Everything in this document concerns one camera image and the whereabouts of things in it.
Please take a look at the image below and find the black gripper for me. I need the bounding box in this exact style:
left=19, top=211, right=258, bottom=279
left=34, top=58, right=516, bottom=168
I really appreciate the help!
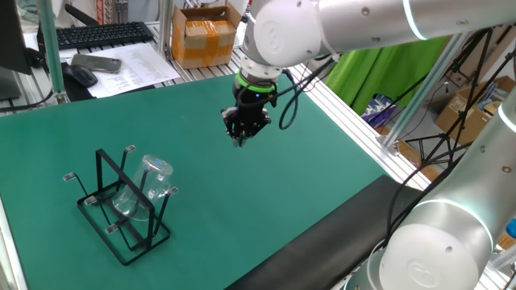
left=220, top=82, right=280, bottom=148

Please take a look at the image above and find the clear glass cup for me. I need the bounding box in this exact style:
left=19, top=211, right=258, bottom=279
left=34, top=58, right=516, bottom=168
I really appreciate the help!
left=111, top=155, right=174, bottom=222

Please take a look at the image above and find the green table mat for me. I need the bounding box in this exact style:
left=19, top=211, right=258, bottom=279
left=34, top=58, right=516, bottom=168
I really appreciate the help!
left=0, top=74, right=390, bottom=290

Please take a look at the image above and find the taped cardboard box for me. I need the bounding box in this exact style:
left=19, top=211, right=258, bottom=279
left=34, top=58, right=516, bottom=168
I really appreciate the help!
left=171, top=2, right=243, bottom=70

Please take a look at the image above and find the white printed paper sheet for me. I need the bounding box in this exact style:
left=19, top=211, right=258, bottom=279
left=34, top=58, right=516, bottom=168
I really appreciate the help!
left=60, top=42, right=181, bottom=99

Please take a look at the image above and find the blue white patterned bag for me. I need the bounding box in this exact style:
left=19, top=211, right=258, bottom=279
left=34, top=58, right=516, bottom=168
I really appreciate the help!
left=361, top=93, right=398, bottom=129

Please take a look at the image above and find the bright green cloth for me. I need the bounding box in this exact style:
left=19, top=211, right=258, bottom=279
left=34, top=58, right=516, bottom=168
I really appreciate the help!
left=325, top=35, right=451, bottom=116

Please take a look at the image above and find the black table mat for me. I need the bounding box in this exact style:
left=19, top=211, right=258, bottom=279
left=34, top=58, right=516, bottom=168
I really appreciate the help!
left=225, top=173, right=424, bottom=290

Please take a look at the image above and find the grey smartphone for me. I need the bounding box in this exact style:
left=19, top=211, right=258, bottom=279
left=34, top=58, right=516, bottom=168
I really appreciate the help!
left=70, top=53, right=123, bottom=74

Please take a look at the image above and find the black computer mouse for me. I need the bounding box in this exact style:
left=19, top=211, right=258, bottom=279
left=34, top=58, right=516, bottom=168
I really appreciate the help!
left=63, top=64, right=99, bottom=89

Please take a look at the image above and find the black mouse pad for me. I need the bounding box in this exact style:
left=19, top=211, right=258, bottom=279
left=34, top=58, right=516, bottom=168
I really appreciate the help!
left=60, top=62, right=156, bottom=102

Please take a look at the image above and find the black keyboard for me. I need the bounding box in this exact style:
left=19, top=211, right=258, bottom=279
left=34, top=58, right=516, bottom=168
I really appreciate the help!
left=36, top=21, right=155, bottom=52

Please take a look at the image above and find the black tripod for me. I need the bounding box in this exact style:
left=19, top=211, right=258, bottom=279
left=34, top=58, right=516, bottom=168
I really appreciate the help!
left=405, top=23, right=516, bottom=166

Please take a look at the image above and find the open cardboard box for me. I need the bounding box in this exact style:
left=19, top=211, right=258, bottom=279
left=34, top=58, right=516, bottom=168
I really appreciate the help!
left=434, top=75, right=516, bottom=146

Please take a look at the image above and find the black computer monitor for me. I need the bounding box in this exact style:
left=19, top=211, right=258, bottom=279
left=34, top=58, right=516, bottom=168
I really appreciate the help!
left=0, top=0, right=33, bottom=102

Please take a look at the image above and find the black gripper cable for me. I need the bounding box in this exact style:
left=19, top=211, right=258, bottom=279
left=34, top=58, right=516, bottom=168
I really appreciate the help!
left=235, top=56, right=335, bottom=131

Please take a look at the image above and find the aluminium frame post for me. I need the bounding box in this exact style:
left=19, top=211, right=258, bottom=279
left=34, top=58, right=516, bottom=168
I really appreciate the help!
left=36, top=0, right=69, bottom=105
left=156, top=0, right=175, bottom=57
left=377, top=31, right=476, bottom=156

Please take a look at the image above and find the black wire cup rack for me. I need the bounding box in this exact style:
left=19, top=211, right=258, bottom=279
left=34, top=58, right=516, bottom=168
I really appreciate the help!
left=63, top=144, right=180, bottom=267

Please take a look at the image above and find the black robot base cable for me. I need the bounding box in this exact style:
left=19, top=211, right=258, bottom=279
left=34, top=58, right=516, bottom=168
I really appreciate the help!
left=385, top=152, right=464, bottom=247

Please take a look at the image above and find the black desk cable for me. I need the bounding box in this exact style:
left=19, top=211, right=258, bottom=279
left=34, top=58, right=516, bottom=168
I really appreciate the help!
left=0, top=90, right=56, bottom=114

